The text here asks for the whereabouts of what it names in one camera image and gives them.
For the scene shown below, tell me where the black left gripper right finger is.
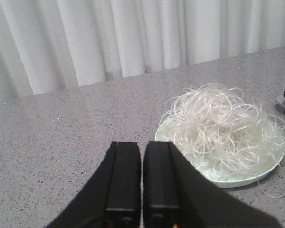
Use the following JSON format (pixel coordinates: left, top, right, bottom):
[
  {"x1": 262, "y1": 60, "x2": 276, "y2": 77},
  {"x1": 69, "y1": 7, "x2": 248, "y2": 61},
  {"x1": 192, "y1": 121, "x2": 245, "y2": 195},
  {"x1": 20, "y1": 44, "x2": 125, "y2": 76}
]
[{"x1": 143, "y1": 141, "x2": 281, "y2": 228}]

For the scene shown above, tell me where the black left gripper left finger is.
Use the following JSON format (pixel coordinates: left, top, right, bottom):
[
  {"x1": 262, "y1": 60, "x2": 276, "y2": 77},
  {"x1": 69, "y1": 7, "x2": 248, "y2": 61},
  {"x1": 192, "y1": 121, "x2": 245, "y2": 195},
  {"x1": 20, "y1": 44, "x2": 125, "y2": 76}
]
[{"x1": 48, "y1": 142, "x2": 141, "y2": 228}]

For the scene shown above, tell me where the white vermicelli noodle bundle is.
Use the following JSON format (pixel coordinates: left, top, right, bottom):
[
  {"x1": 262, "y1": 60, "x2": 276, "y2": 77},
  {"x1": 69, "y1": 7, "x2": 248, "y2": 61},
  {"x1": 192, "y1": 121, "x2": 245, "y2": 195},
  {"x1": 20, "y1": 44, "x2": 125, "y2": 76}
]
[{"x1": 155, "y1": 83, "x2": 285, "y2": 199}]

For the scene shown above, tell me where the light green round plate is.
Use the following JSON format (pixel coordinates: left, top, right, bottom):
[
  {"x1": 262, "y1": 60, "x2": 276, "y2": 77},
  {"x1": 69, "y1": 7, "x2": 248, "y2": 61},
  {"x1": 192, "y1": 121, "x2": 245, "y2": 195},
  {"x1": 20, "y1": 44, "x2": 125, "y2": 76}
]
[{"x1": 155, "y1": 117, "x2": 285, "y2": 188}]

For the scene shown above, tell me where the white pleated curtain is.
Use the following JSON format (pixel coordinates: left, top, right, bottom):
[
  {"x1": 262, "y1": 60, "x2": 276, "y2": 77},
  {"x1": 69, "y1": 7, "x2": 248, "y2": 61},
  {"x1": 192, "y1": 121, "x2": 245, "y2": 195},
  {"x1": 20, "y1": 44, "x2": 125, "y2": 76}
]
[{"x1": 0, "y1": 0, "x2": 285, "y2": 101}]

